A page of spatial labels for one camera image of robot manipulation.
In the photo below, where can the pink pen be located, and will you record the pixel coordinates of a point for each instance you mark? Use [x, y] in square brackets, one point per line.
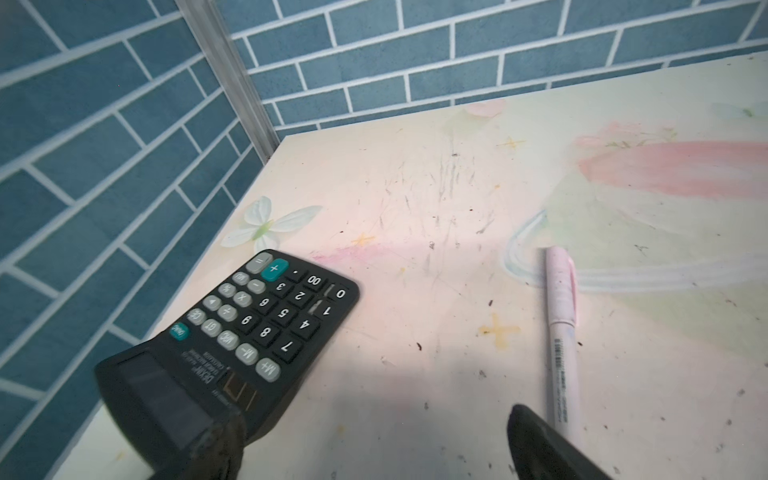
[567, 418]

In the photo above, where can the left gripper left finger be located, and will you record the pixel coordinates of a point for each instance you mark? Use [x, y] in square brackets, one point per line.
[217, 453]

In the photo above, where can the black calculator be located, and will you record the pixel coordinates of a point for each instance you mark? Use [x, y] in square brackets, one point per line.
[247, 344]

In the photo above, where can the pink pen cap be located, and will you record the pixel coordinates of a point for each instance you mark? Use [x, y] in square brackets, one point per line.
[561, 288]

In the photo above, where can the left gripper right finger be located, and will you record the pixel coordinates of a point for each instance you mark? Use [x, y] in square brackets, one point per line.
[539, 452]

